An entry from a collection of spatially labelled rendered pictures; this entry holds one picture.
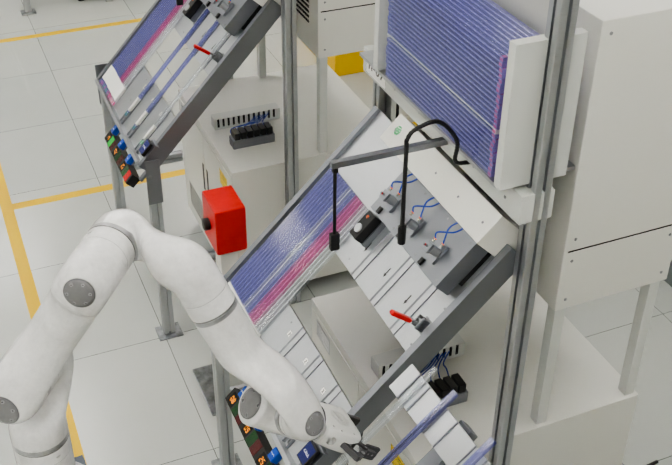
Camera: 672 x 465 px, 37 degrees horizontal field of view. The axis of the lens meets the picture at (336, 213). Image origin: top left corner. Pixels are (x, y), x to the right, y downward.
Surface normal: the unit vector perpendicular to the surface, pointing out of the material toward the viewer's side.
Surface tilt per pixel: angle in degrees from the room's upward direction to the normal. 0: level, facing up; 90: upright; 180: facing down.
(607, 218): 90
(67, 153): 0
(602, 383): 0
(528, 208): 90
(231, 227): 90
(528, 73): 90
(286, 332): 44
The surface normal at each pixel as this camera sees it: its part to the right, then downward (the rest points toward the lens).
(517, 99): 0.39, 0.52
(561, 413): 0.01, -0.83
